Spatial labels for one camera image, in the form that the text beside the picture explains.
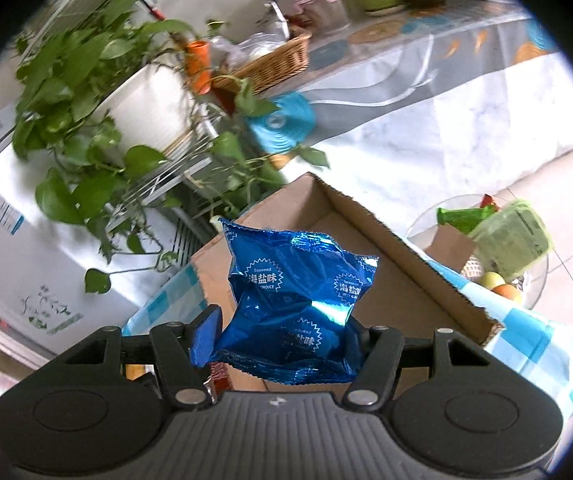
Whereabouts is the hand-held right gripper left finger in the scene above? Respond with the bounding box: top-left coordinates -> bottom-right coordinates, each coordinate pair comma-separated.
59,305 -> 223,407

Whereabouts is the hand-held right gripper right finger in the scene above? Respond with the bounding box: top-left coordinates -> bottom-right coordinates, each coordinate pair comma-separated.
344,324 -> 497,407

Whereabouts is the large red snack bag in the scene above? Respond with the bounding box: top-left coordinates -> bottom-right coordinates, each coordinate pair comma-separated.
209,362 -> 230,397

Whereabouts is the brown cardboard box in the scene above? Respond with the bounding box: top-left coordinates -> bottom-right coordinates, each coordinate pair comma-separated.
190,171 -> 505,396

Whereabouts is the blue foil snack packet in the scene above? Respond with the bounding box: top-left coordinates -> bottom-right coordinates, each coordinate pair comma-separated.
205,217 -> 380,386

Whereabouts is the brown paper box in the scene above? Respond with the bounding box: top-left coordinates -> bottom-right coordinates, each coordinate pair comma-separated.
424,224 -> 477,273

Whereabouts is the glass bowl with groceries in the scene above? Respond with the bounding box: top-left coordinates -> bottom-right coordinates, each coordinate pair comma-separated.
407,194 -> 552,311

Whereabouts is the orange fruit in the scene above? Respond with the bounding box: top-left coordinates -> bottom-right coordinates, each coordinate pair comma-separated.
491,283 -> 523,305

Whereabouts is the blue checkered tablecloth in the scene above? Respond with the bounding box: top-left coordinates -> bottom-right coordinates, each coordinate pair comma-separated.
121,250 -> 573,418

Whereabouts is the green snack packet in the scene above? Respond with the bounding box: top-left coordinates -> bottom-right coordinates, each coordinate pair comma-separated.
435,206 -> 500,235

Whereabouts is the green plastic container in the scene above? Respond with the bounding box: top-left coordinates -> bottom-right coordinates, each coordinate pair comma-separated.
469,199 -> 552,278

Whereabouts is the metal plant stand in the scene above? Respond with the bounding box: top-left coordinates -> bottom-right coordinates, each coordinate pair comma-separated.
111,110 -> 227,261

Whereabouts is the white refrigerator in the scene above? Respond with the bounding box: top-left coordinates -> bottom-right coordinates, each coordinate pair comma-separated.
0,105 -> 202,361

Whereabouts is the blue round disc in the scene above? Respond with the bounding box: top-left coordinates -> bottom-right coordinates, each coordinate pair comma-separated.
246,92 -> 317,155

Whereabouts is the white round plant pot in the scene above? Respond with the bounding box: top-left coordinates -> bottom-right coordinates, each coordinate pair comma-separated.
91,57 -> 207,158

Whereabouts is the grey white patterned table cover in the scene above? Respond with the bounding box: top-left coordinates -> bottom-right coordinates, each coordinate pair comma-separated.
246,0 -> 573,201

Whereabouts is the orange cup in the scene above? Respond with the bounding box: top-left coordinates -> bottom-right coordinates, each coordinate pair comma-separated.
185,40 -> 212,95

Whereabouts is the wicker basket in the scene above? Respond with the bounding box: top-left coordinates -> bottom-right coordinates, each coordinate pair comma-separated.
211,32 -> 312,96

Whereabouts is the clear plastic bag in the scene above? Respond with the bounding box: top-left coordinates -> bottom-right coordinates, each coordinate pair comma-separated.
211,30 -> 292,68

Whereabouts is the green pothos plant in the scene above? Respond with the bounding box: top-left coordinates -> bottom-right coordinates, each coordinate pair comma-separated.
11,0 -> 330,293

